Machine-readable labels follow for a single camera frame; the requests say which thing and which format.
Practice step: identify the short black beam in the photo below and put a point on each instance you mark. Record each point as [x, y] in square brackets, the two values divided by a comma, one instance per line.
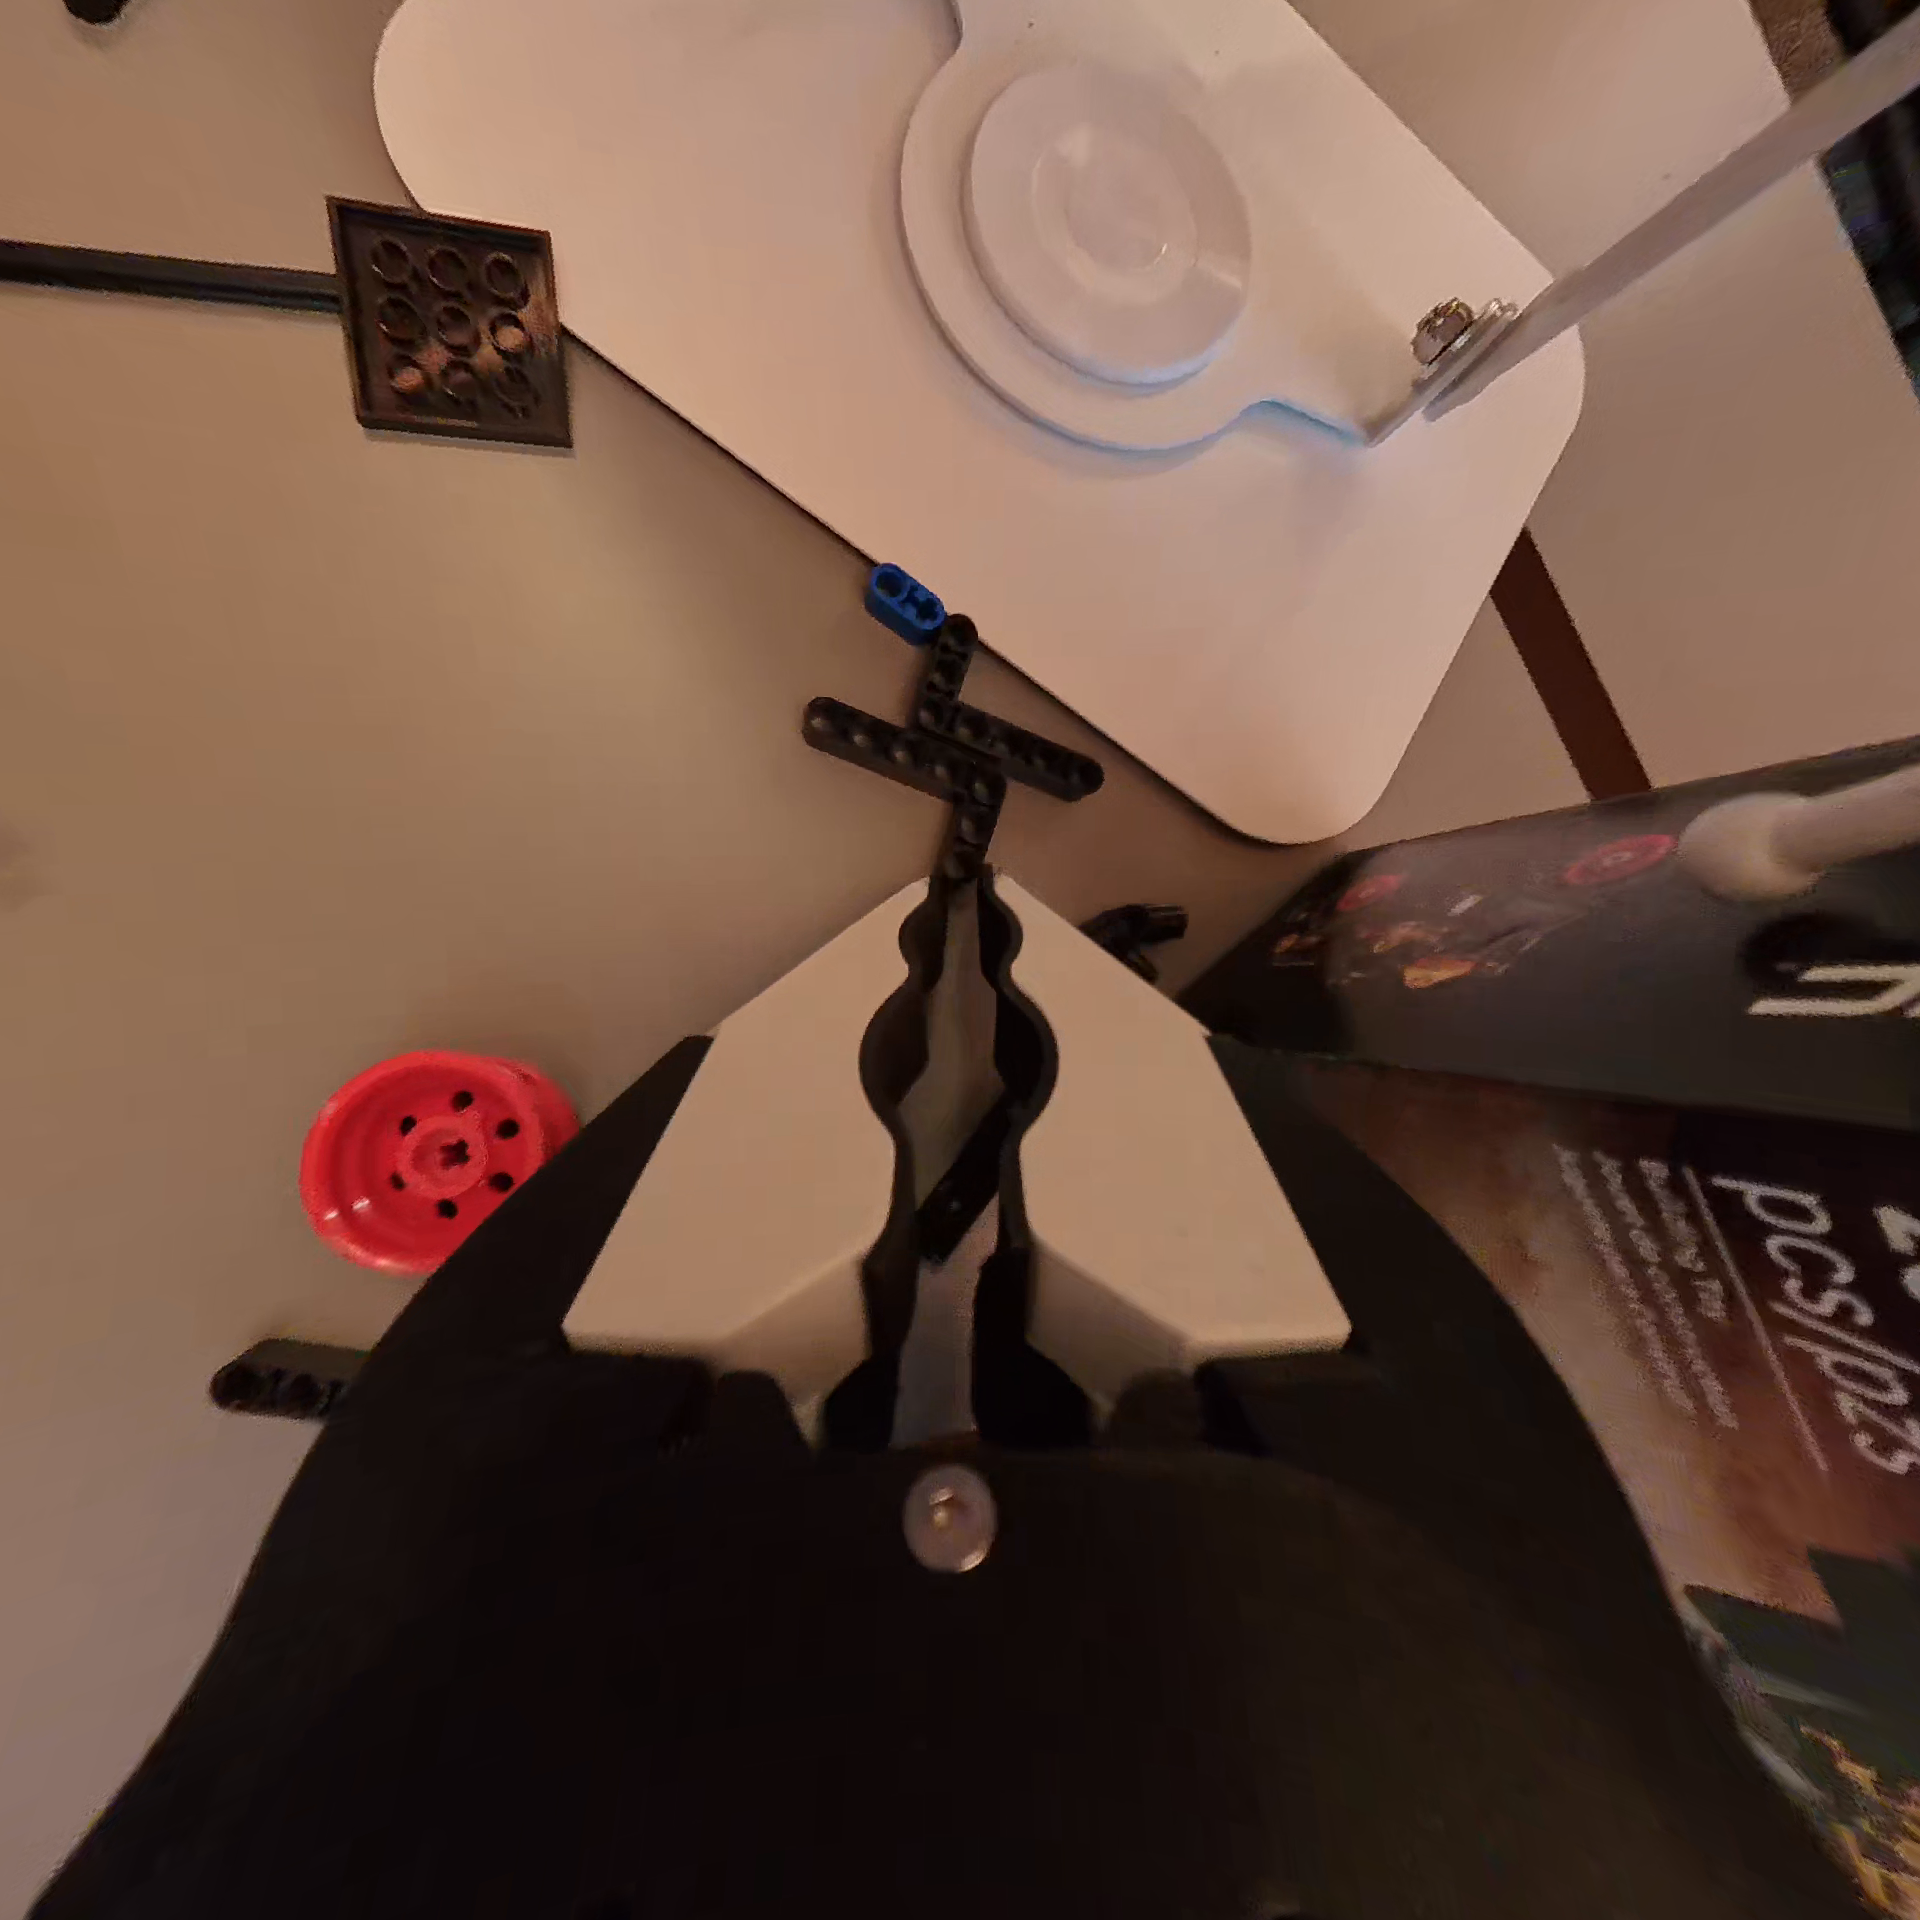
[285, 1381]

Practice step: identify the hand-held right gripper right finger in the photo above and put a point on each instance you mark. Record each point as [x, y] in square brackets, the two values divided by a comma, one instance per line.
[1186, 1200]

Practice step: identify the small blue connector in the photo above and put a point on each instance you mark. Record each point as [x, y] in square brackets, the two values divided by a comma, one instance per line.
[907, 598]

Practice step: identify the black L-shaped beam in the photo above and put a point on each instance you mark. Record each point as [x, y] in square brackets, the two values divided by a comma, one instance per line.
[946, 750]

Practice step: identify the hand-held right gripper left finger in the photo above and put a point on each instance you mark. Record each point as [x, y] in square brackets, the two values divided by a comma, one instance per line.
[721, 1200]

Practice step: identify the red wheel rim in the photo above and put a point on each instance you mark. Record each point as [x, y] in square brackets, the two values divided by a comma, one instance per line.
[435, 1162]

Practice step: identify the white book stand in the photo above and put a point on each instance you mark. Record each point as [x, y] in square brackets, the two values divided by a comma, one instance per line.
[721, 225]

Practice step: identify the monster truck toy box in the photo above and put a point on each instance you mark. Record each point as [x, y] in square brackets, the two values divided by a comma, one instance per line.
[1575, 975]

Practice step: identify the grey desk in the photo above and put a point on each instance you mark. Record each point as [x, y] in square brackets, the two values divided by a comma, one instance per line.
[226, 750]

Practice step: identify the black grid plate on axle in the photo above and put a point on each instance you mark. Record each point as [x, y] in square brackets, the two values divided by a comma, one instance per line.
[451, 322]

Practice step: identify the long black beam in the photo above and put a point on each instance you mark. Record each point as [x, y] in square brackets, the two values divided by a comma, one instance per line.
[1132, 932]

